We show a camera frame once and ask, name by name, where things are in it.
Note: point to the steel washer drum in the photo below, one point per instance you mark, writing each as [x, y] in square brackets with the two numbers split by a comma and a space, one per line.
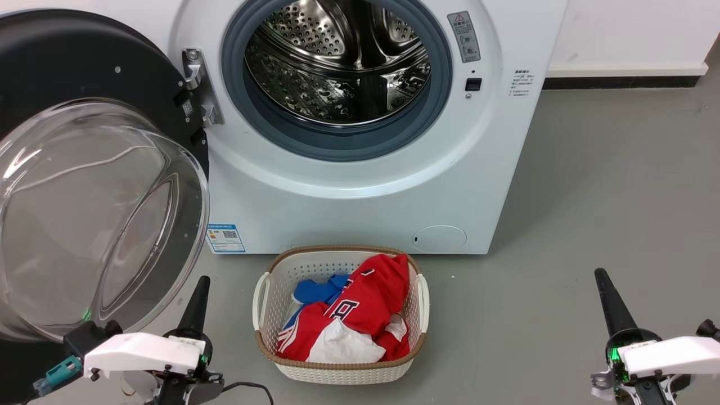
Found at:
[337, 84]

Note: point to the small printed text sticker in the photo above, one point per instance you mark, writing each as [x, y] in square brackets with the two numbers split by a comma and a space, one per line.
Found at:
[520, 83]

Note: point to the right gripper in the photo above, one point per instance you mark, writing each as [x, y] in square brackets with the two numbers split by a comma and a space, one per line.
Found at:
[647, 391]

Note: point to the black door latch slot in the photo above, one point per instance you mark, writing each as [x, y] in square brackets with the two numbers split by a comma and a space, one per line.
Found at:
[473, 84]

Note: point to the white garment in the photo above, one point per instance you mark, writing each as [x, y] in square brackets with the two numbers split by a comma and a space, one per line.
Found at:
[343, 346]

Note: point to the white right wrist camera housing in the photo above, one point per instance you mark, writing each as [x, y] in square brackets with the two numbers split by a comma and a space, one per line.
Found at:
[675, 353]

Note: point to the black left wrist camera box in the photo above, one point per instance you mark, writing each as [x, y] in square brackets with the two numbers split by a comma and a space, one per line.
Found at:
[84, 337]

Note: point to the metal door hinge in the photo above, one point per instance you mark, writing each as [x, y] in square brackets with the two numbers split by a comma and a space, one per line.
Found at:
[202, 84]

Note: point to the round white filter cover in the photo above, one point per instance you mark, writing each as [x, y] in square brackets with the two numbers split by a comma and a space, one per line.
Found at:
[439, 239]

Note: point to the white plastic laundry basket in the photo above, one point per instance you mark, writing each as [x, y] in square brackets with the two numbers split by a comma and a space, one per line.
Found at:
[337, 372]

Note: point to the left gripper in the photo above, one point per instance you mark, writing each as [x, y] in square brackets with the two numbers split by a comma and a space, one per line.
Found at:
[185, 388]

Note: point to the white front-load washing machine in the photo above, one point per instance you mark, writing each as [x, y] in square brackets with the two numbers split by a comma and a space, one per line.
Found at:
[360, 214]

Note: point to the blue garment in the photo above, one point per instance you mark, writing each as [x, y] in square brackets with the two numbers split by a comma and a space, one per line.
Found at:
[315, 289]

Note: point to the black round glass washer door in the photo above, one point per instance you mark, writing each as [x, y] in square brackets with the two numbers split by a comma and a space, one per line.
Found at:
[56, 62]

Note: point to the blue energy label sticker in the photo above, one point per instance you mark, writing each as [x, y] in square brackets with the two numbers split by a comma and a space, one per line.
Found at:
[225, 238]

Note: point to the grey warning sticker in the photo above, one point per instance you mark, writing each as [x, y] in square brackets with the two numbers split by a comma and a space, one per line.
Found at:
[464, 36]

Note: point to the red sports jersey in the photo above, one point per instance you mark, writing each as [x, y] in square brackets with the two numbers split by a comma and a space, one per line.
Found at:
[368, 295]

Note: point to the black right wrist knob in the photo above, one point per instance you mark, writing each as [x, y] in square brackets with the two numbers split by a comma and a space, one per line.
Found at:
[709, 329]

